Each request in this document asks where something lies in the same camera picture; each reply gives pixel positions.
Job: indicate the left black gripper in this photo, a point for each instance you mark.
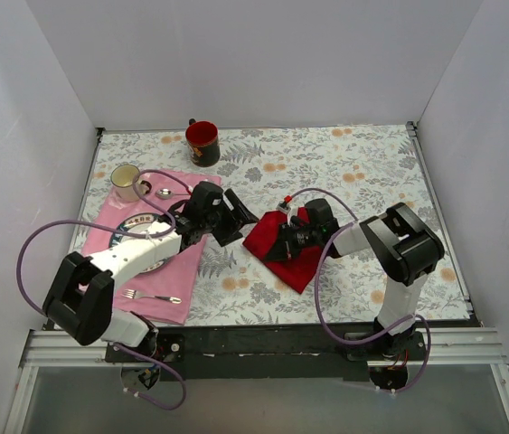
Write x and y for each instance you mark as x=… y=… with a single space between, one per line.
x=228 y=217

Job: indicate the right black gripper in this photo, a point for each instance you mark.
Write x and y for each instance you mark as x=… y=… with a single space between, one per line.
x=287 y=241

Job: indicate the red cloth napkin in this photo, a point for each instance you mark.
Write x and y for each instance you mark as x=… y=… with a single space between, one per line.
x=296 y=273

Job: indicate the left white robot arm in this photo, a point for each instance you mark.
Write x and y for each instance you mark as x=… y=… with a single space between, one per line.
x=80 y=300

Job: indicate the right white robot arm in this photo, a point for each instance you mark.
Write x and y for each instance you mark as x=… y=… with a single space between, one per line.
x=407 y=249

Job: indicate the silver spoon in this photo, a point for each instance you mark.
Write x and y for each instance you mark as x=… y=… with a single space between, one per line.
x=166 y=194

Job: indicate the black red mug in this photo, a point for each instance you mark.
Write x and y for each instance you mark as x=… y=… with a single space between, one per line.
x=203 y=139

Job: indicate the white plate teal rim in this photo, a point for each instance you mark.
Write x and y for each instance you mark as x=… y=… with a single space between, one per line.
x=142 y=223

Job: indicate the floral tablecloth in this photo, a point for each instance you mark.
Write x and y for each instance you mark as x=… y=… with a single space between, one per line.
x=360 y=170

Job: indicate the pink cloth placemat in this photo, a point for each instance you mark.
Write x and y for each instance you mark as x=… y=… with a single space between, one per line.
x=177 y=277

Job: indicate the cream enamel mug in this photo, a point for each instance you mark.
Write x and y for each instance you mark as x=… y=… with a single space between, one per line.
x=122 y=179

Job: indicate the silver fork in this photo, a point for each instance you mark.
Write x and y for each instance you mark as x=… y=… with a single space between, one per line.
x=135 y=294

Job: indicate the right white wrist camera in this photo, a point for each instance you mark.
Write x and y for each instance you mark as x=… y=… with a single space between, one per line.
x=284 y=207

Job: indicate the black mounting base plate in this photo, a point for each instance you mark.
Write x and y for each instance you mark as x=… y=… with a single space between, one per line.
x=273 y=352

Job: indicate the aluminium frame rail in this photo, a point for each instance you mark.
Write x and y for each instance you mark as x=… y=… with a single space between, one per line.
x=461 y=345

